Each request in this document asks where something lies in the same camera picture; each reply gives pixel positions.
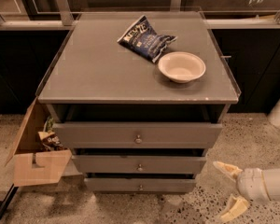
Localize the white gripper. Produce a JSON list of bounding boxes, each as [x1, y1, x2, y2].
[[213, 161, 268, 222]]

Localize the grey drawer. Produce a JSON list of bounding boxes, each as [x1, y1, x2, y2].
[[84, 173, 196, 193], [72, 148, 206, 174], [53, 122, 222, 148]]

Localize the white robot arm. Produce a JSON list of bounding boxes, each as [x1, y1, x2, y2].
[[213, 161, 280, 223]]

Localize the grey drawer cabinet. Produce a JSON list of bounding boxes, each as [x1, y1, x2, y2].
[[37, 11, 240, 193]]

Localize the grey bottom drawer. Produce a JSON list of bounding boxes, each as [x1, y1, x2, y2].
[[84, 173, 196, 193]]

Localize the grey top drawer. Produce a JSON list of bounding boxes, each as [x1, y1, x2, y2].
[[53, 122, 222, 148]]

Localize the white paper bowl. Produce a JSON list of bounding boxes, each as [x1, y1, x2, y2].
[[158, 52, 206, 83]]

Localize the clear acrylic guard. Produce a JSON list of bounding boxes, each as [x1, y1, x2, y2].
[[38, 11, 240, 104]]

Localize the blue chip bag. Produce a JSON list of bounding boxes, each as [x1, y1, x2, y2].
[[117, 15, 177, 63]]

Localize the snack bags in box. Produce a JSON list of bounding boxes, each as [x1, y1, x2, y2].
[[38, 116, 64, 151]]

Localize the brown cardboard box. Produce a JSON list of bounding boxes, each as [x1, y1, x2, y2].
[[6, 99, 72, 187]]

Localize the black metal leg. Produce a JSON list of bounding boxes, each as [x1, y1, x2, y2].
[[0, 184, 18, 220]]

